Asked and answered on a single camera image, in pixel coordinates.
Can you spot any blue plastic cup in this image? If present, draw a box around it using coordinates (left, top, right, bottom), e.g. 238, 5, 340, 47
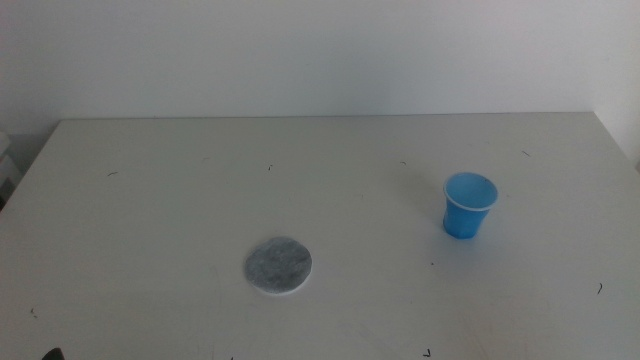
442, 171, 500, 240

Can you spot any round grey cup mat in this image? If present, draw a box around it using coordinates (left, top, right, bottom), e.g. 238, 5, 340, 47
243, 236, 314, 297

